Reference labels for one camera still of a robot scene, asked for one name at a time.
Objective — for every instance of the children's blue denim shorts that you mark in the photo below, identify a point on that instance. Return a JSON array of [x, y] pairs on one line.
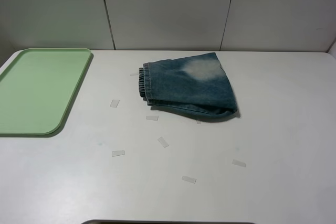
[[196, 87]]

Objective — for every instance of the light green plastic tray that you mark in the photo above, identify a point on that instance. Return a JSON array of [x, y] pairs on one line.
[[38, 87]]

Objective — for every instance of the clear tape piece upper middle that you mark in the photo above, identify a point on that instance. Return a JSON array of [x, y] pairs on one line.
[[152, 117]]

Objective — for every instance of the clear tape piece far left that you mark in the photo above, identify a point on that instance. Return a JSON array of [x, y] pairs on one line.
[[114, 103]]

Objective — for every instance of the clear tape piece bottom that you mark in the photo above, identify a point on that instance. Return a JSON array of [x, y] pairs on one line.
[[189, 179]]

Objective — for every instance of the clear tape piece right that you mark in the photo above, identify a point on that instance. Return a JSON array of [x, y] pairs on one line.
[[238, 163]]

